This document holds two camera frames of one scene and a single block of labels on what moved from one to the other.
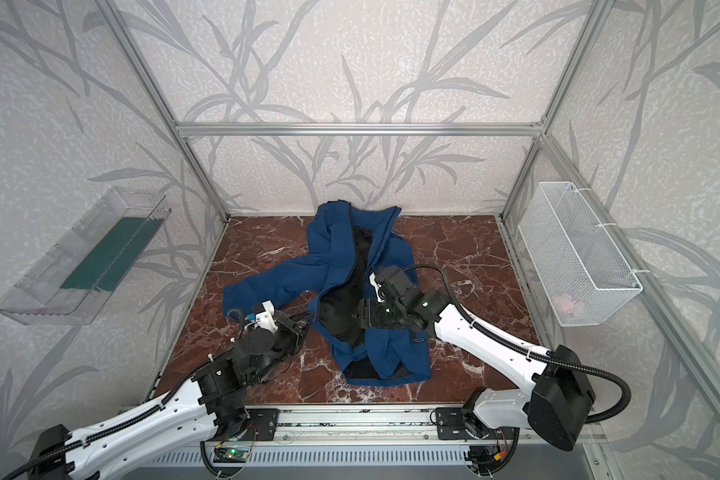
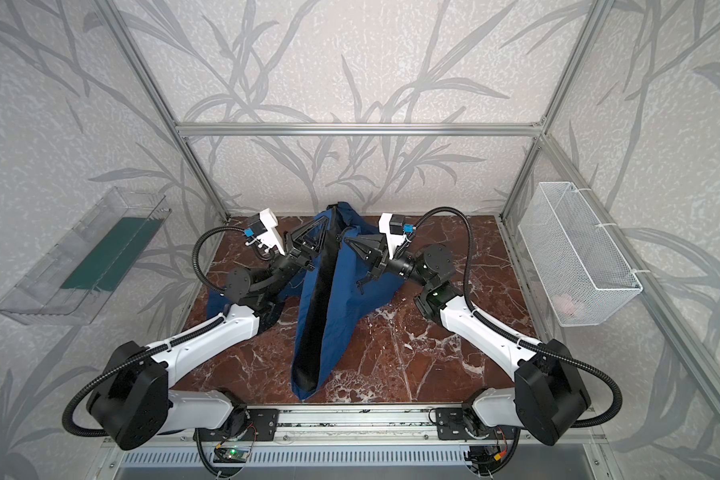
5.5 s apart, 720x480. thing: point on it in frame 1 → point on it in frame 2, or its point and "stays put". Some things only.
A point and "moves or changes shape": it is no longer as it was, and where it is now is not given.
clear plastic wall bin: (91, 263) stays put
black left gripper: (294, 330) → (297, 254)
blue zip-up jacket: (346, 244) moves or changes shape
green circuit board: (230, 455) stays put
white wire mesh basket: (581, 272) stays put
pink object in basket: (564, 303) stays put
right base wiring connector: (483, 456) stays put
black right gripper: (371, 310) → (375, 258)
